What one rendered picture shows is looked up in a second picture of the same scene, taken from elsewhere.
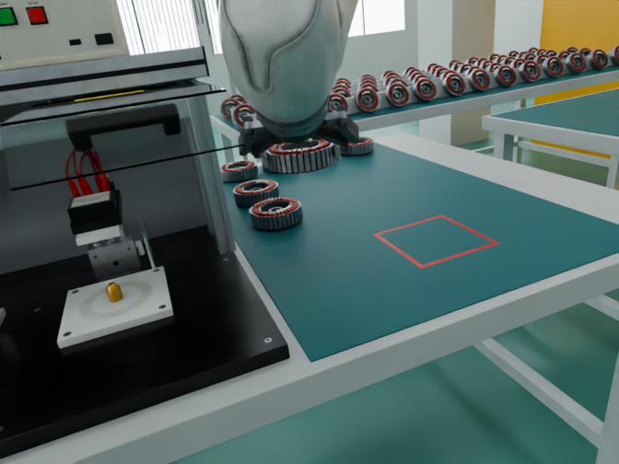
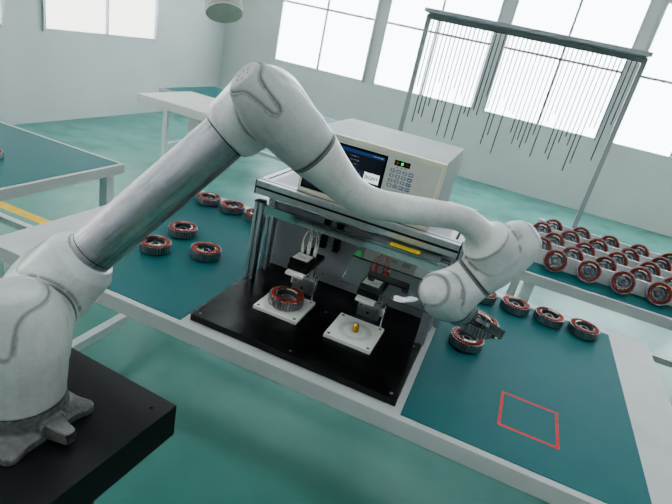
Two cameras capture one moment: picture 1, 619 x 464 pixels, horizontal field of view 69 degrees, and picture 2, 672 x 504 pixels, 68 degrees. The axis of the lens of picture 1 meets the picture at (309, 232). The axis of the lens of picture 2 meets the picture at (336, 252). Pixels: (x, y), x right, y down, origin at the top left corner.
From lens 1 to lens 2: 0.82 m
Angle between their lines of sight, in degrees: 32
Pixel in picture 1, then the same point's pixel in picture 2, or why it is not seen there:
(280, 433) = (402, 470)
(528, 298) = (525, 476)
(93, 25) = not seen: hidden behind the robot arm
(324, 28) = (446, 307)
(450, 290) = (494, 442)
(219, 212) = (425, 322)
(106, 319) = (345, 337)
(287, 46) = (429, 306)
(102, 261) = (362, 308)
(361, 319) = (438, 418)
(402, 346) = (441, 441)
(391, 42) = not seen: outside the picture
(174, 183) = not seen: hidden behind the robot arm
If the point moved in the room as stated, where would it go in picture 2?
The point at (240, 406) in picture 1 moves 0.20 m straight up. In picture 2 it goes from (362, 406) to (380, 342)
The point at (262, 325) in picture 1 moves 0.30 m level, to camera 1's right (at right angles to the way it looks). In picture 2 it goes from (396, 386) to (498, 455)
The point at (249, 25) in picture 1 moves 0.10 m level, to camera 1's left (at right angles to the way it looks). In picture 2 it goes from (422, 293) to (385, 274)
